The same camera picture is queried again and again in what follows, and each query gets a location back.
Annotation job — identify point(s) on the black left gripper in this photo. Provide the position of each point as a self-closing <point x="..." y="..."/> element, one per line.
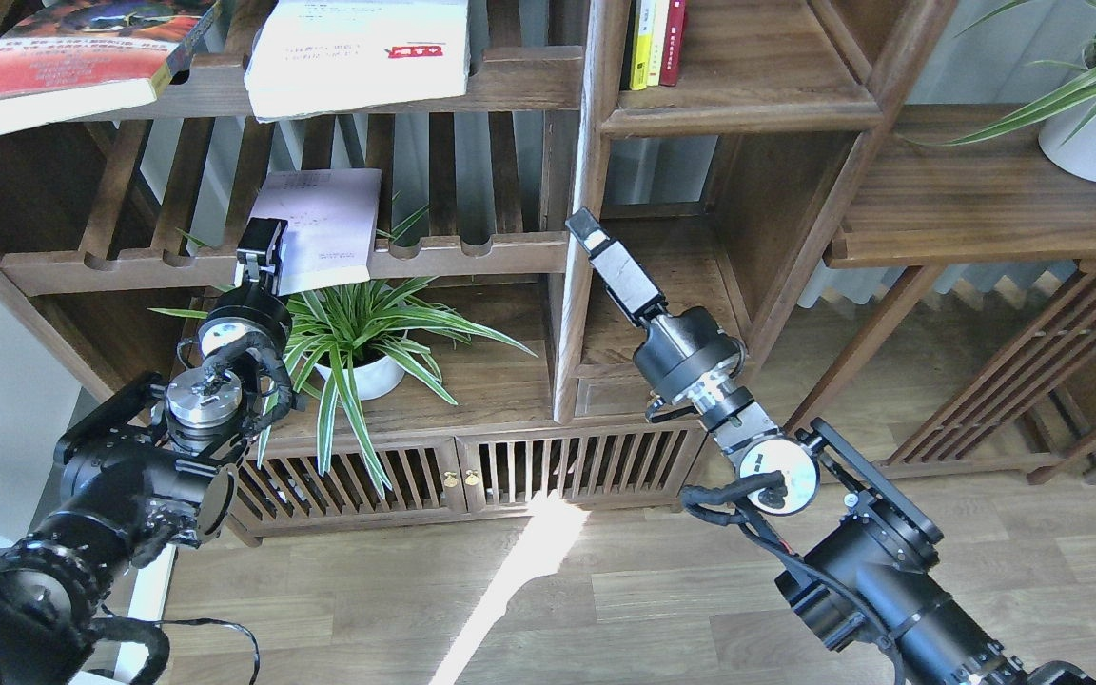
<point x="253" y="304"/>

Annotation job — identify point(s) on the red cover book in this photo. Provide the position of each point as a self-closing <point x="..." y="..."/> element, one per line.
<point x="76" y="58"/>

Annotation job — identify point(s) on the spider plant white pot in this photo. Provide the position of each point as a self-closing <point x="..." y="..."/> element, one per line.
<point x="340" y="328"/>

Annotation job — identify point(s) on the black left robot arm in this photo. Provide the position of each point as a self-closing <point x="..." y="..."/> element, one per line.
<point x="155" y="464"/>

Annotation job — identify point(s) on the wooden side table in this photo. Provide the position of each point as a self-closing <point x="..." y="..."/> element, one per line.
<point x="986" y="200"/>

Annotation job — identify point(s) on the dark red book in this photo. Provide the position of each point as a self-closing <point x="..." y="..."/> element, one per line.
<point x="676" y="21"/>

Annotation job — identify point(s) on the dark wooden bookshelf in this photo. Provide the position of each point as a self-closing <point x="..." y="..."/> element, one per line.
<point x="101" y="225"/>

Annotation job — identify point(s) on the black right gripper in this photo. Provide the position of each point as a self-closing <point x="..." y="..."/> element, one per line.
<point x="688" y="359"/>

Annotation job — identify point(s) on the pale pink book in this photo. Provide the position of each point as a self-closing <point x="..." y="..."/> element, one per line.
<point x="331" y="219"/>

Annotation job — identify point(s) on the white table leg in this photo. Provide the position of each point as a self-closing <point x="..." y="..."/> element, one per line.
<point x="147" y="603"/>

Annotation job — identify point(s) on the cream yellow book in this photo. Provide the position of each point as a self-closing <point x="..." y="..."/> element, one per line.
<point x="658" y="42"/>

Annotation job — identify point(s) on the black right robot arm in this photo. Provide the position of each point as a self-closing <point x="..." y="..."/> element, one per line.
<point x="868" y="580"/>

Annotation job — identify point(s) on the white book red label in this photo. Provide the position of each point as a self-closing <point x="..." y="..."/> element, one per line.
<point x="320" y="56"/>

